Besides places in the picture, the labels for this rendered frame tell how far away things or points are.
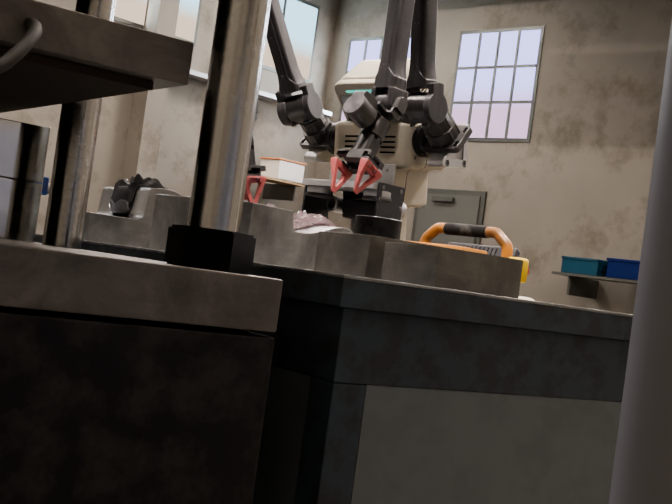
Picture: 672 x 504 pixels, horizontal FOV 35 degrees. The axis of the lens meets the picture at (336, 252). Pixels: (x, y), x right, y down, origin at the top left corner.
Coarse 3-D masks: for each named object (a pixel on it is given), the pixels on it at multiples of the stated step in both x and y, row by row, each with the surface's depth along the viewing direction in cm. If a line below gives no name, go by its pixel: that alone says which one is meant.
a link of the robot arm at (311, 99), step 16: (272, 0) 285; (272, 16) 286; (272, 32) 287; (272, 48) 289; (288, 48) 289; (288, 64) 288; (288, 80) 289; (304, 80) 293; (288, 96) 294; (304, 96) 289; (320, 112) 293
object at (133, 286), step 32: (0, 256) 102; (32, 256) 104; (64, 256) 106; (96, 256) 108; (128, 256) 151; (0, 288) 102; (32, 288) 104; (64, 288) 106; (96, 288) 108; (128, 288) 110; (160, 288) 112; (192, 288) 114; (224, 288) 116; (256, 288) 118; (160, 320) 112; (192, 320) 114; (224, 320) 116; (256, 320) 119
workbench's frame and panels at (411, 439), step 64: (320, 320) 131; (384, 320) 131; (448, 320) 137; (512, 320) 141; (576, 320) 148; (320, 384) 130; (384, 384) 132; (448, 384) 138; (512, 384) 144; (576, 384) 151; (320, 448) 128; (384, 448) 133; (448, 448) 139; (512, 448) 145; (576, 448) 152
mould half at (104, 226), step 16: (112, 192) 248; (144, 192) 234; (160, 192) 233; (176, 192) 235; (144, 208) 232; (96, 224) 225; (112, 224) 227; (128, 224) 229; (144, 224) 231; (96, 240) 225; (112, 240) 227; (128, 240) 229; (144, 240) 231
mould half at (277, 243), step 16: (160, 208) 212; (176, 208) 209; (256, 208) 198; (272, 208) 201; (160, 224) 211; (176, 224) 209; (240, 224) 198; (256, 224) 198; (272, 224) 202; (288, 224) 205; (160, 240) 211; (256, 240) 199; (272, 240) 202; (288, 240) 206; (304, 240) 210; (256, 256) 199; (272, 256) 203; (288, 256) 206; (304, 256) 210
